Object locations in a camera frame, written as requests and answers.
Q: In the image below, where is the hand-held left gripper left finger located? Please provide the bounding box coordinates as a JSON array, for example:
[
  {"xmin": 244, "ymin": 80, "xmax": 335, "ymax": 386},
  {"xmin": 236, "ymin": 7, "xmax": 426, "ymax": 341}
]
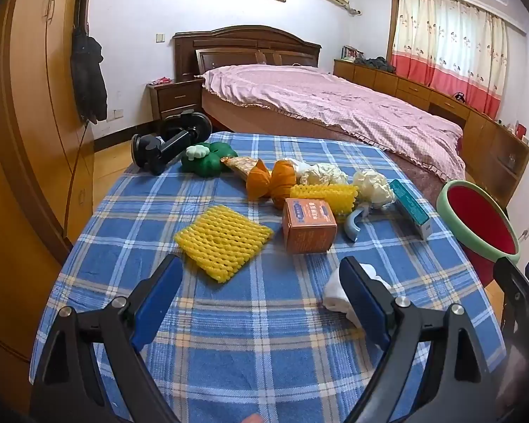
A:
[{"xmin": 29, "ymin": 253, "xmax": 183, "ymax": 423}]

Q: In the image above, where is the orange wrapper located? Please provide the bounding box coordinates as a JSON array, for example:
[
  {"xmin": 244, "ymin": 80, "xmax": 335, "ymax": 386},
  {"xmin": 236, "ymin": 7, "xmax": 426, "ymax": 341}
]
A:
[{"xmin": 246, "ymin": 160, "xmax": 297, "ymax": 209}]

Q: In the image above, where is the wooden wardrobe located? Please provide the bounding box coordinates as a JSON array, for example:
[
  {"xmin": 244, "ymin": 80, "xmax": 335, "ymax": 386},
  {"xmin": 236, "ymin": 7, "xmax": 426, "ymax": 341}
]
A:
[{"xmin": 0, "ymin": 0, "xmax": 95, "ymax": 362}]

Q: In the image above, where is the orange cardboard box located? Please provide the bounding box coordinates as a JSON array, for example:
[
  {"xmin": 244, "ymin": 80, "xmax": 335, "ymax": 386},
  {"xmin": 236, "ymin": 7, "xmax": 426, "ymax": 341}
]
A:
[{"xmin": 282, "ymin": 197, "xmax": 338, "ymax": 255}]

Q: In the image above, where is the black jacket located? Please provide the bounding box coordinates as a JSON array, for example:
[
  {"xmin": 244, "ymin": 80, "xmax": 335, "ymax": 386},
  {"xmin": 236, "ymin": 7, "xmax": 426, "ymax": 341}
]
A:
[{"xmin": 71, "ymin": 26, "xmax": 109, "ymax": 124}]

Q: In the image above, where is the tan snack wrapper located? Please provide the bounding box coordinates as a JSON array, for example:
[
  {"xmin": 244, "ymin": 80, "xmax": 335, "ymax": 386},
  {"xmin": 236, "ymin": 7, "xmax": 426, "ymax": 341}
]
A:
[{"xmin": 220, "ymin": 156, "xmax": 259, "ymax": 181}]

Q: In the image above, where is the light blue plastic hook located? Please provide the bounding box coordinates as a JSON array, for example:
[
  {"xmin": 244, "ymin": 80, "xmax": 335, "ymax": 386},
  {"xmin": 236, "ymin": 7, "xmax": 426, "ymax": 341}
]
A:
[{"xmin": 344, "ymin": 207, "xmax": 373, "ymax": 244}]

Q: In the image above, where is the wooden cabinet row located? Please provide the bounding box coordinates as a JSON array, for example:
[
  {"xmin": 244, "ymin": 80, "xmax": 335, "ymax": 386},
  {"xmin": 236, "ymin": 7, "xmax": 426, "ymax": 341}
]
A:
[{"xmin": 333, "ymin": 59, "xmax": 529, "ymax": 208}]

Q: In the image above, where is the green plush toy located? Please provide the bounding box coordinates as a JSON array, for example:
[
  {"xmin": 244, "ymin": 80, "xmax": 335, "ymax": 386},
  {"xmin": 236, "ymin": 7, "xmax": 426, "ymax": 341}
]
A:
[{"xmin": 181, "ymin": 141, "xmax": 239, "ymax": 180}]

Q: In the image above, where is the dark clothes pile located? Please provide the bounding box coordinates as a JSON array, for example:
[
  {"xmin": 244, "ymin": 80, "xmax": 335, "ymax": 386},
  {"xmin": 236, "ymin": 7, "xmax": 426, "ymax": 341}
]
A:
[{"xmin": 355, "ymin": 56, "xmax": 395, "ymax": 72}]

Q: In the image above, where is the dark wooden headboard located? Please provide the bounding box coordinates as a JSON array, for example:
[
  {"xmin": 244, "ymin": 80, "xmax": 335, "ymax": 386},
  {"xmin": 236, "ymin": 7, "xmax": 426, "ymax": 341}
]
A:
[{"xmin": 173, "ymin": 25, "xmax": 322, "ymax": 82}]

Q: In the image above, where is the blue plaid tablecloth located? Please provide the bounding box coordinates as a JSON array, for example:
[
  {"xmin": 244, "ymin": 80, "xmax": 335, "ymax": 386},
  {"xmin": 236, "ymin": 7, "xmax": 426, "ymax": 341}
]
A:
[{"xmin": 29, "ymin": 131, "xmax": 507, "ymax": 423}]

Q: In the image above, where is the cream and red curtain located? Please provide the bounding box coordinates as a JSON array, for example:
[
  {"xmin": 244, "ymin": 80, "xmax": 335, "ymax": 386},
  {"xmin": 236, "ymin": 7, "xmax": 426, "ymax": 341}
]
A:
[{"xmin": 390, "ymin": 0, "xmax": 510, "ymax": 119}]

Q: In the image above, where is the white tissue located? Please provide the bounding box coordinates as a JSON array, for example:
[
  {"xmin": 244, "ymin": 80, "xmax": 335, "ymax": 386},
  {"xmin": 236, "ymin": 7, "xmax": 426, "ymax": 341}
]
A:
[{"xmin": 323, "ymin": 263, "xmax": 395, "ymax": 322}]

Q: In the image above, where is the teal and white box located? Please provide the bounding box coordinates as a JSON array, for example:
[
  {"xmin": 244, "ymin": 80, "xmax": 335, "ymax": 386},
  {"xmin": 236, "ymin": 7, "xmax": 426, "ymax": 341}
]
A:
[{"xmin": 389, "ymin": 178, "xmax": 433, "ymax": 241}]

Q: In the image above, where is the dark wooden nightstand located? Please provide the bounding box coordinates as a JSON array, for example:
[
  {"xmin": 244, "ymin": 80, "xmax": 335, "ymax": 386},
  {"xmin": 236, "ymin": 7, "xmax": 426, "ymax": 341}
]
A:
[{"xmin": 146, "ymin": 78, "xmax": 206, "ymax": 121}]

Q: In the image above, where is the yellow foam net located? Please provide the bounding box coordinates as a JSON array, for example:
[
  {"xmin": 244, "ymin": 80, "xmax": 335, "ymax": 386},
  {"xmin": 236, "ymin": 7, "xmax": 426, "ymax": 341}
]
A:
[
  {"xmin": 290, "ymin": 184, "xmax": 360, "ymax": 216},
  {"xmin": 174, "ymin": 205, "xmax": 275, "ymax": 283}
]

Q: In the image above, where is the cream paper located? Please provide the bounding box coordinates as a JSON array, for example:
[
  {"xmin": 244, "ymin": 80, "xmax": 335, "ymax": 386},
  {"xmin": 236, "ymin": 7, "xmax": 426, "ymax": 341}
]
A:
[
  {"xmin": 299, "ymin": 163, "xmax": 349, "ymax": 186},
  {"xmin": 352, "ymin": 168, "xmax": 396, "ymax": 209}
]

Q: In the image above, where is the pink checked blanket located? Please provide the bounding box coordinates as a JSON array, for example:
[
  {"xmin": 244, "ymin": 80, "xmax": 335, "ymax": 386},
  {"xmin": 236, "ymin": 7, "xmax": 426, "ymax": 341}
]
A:
[{"xmin": 201, "ymin": 64, "xmax": 467, "ymax": 181}]

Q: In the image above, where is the red bin with green rim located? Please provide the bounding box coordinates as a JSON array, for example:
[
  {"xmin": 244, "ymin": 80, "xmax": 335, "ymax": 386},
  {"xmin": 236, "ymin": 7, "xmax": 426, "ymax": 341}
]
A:
[{"xmin": 436, "ymin": 180, "xmax": 522, "ymax": 292}]

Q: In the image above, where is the thin hanging cable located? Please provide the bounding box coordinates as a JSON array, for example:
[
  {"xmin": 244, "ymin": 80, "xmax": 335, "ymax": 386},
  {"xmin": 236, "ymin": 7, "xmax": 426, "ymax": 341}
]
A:
[{"xmin": 64, "ymin": 121, "xmax": 89, "ymax": 239}]

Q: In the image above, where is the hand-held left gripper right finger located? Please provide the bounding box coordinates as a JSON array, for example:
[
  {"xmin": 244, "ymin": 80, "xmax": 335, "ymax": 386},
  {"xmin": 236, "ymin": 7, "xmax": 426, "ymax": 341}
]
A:
[{"xmin": 337, "ymin": 256, "xmax": 507, "ymax": 423}]

